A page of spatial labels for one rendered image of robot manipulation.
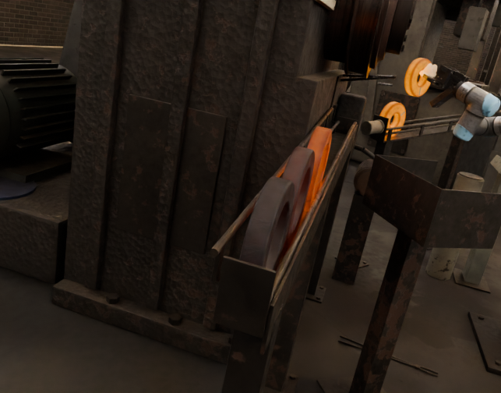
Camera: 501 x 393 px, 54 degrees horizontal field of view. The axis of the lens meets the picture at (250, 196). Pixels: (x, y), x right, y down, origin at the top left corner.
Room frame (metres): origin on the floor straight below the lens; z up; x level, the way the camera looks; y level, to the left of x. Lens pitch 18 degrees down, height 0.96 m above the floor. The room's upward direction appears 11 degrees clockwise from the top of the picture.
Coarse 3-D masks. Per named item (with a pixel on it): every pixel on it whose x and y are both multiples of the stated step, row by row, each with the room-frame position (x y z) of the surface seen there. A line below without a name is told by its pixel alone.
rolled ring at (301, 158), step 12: (300, 156) 0.83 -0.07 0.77; (312, 156) 0.87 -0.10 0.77; (288, 168) 0.80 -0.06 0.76; (300, 168) 0.80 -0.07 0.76; (312, 168) 0.92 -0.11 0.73; (300, 180) 0.78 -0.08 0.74; (300, 192) 0.92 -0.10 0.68; (300, 204) 0.91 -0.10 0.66; (300, 216) 0.90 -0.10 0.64; (288, 228) 0.77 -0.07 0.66; (288, 240) 0.80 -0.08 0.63
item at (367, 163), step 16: (368, 160) 2.09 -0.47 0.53; (368, 176) 1.92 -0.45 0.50; (352, 208) 1.96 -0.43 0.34; (368, 208) 1.95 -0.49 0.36; (352, 224) 1.96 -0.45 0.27; (368, 224) 1.94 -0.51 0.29; (352, 240) 1.95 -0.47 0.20; (352, 256) 1.95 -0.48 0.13; (336, 272) 1.96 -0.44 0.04; (352, 272) 1.94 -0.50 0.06
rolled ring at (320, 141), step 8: (320, 128) 1.03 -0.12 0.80; (312, 136) 0.99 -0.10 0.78; (320, 136) 0.99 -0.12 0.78; (328, 136) 1.01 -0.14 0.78; (312, 144) 0.98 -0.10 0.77; (320, 144) 0.98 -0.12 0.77; (328, 144) 1.06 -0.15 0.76; (320, 152) 0.96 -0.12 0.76; (328, 152) 1.10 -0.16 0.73; (320, 160) 0.96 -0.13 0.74; (320, 168) 1.10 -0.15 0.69; (312, 176) 0.95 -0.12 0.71; (320, 176) 1.09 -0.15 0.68; (312, 184) 0.95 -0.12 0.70; (320, 184) 1.10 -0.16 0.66; (312, 192) 0.95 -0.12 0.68
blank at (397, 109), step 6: (390, 102) 2.18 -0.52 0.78; (396, 102) 2.18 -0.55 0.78; (384, 108) 2.15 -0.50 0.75; (390, 108) 2.14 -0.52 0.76; (396, 108) 2.17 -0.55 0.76; (402, 108) 2.20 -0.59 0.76; (384, 114) 2.14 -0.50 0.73; (390, 114) 2.15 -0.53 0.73; (396, 114) 2.20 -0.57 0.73; (402, 114) 2.21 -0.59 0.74; (396, 120) 2.21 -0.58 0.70; (402, 120) 2.22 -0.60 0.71; (390, 126) 2.20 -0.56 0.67; (396, 126) 2.19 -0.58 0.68
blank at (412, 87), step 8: (416, 64) 2.09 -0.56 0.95; (424, 64) 2.12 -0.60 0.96; (408, 72) 2.09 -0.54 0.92; (416, 72) 2.09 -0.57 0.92; (408, 80) 2.08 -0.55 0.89; (416, 80) 2.10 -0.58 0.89; (424, 80) 2.15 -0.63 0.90; (408, 88) 2.09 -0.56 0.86; (416, 88) 2.11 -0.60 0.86; (424, 88) 2.15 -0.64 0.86; (416, 96) 2.12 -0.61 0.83
